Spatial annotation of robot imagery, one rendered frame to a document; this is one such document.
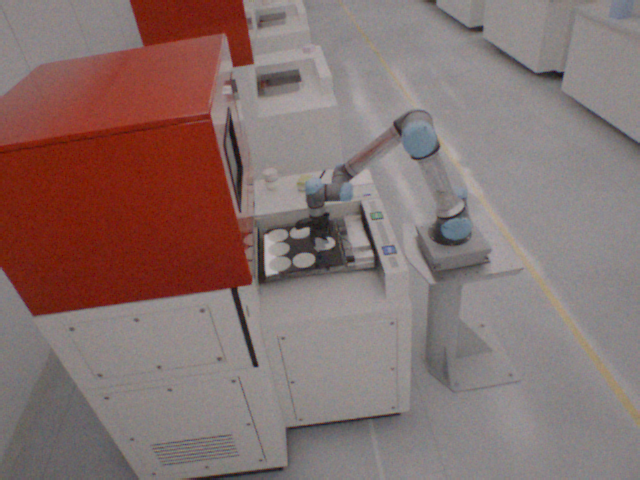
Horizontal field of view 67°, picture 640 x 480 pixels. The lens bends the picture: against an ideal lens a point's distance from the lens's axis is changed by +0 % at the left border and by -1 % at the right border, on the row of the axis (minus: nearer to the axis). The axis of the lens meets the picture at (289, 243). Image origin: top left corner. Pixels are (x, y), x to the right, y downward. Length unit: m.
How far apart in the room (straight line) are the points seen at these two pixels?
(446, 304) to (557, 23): 4.52
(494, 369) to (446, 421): 0.42
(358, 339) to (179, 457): 0.97
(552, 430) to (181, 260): 1.97
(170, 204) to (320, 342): 0.98
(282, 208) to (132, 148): 1.19
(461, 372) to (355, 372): 0.77
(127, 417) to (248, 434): 0.51
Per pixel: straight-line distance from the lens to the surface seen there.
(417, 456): 2.57
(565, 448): 2.73
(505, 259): 2.28
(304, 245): 2.23
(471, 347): 2.88
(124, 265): 1.57
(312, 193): 1.95
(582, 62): 5.74
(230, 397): 2.02
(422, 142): 1.80
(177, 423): 2.18
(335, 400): 2.42
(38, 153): 1.43
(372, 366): 2.26
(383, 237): 2.14
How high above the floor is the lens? 2.25
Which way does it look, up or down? 37 degrees down
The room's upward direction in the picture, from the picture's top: 10 degrees counter-clockwise
